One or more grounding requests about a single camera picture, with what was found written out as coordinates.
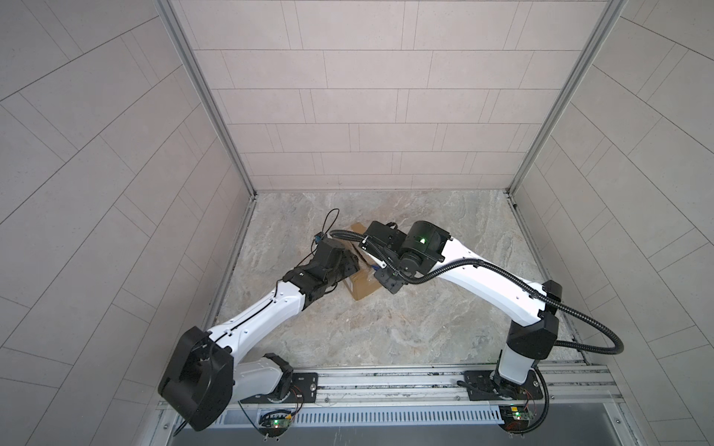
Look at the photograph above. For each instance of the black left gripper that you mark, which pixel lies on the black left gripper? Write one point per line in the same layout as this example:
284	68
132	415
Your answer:
347	263

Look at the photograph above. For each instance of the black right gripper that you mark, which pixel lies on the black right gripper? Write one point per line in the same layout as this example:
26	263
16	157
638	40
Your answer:
389	284

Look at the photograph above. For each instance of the brown cardboard express box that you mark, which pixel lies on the brown cardboard express box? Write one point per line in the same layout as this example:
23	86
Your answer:
363	283

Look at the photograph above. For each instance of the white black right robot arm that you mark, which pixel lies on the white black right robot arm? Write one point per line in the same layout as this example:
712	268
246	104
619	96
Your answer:
428	252

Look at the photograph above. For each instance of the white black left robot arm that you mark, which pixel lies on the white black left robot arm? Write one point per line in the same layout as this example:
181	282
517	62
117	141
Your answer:
207	371

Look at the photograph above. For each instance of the left green circuit board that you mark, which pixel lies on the left green circuit board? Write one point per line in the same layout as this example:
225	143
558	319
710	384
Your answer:
278	419

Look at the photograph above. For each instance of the green circuit board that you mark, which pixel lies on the green circuit board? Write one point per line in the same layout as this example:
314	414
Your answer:
515	418
278	419

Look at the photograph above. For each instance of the white slotted vent strip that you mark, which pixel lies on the white slotted vent strip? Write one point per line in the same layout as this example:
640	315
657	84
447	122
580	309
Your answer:
399	416

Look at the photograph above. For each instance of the right green circuit board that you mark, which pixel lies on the right green circuit board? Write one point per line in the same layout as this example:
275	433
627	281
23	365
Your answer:
515	418

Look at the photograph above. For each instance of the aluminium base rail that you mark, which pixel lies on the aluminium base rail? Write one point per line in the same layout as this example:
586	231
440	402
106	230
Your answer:
453	384

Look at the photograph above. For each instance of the aluminium left corner post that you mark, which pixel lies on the aluminium left corner post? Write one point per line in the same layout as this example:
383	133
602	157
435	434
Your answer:
170	19

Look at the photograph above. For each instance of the aluminium corner post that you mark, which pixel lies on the aluminium corner post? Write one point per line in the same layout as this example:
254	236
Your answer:
170	19
602	28

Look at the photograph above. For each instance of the aluminium right corner post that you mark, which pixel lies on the aluminium right corner post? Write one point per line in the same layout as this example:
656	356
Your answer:
602	28

